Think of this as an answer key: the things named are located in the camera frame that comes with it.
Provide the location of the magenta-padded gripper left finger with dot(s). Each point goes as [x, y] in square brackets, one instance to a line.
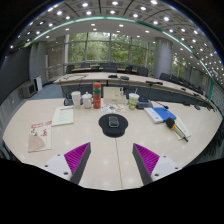
[76, 157]

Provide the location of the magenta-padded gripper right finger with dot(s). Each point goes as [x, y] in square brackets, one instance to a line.
[148, 158]

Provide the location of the black computer mouse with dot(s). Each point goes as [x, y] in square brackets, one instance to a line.
[113, 121]

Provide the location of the black mouse pad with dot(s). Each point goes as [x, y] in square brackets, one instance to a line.
[113, 131]

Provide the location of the black microphone yellow band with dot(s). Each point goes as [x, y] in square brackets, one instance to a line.
[170, 123]

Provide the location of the magazine with fan print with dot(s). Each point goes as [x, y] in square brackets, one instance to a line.
[40, 136]

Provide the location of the cream booklet red heading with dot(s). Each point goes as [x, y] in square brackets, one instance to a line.
[63, 116]

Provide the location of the blue and white book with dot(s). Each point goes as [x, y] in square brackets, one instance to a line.
[160, 114]

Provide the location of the dark flat desk device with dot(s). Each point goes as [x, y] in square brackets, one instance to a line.
[144, 104]

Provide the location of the white lidded mug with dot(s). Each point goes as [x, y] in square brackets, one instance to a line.
[87, 101]

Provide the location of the white paper cup stack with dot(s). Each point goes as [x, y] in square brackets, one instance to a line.
[76, 99]

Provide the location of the green printed paper cup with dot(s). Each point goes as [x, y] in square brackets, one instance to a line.
[133, 101]

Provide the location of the colourful sticker sheet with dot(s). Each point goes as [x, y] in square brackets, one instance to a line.
[113, 108]

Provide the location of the red thermos bottle green band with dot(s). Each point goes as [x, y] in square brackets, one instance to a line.
[97, 98]

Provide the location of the cream cardboard box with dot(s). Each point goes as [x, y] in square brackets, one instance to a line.
[114, 96]

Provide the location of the long curved conference desk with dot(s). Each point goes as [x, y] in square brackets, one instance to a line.
[93, 78]

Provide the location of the grey boxy monitor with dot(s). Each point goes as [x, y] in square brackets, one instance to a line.
[28, 90]

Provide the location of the white floor appliance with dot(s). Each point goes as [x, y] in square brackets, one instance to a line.
[39, 83]

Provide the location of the dark office chairs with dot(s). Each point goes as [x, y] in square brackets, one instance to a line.
[142, 71]

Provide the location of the ceiling lights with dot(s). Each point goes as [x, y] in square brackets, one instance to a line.
[115, 3]

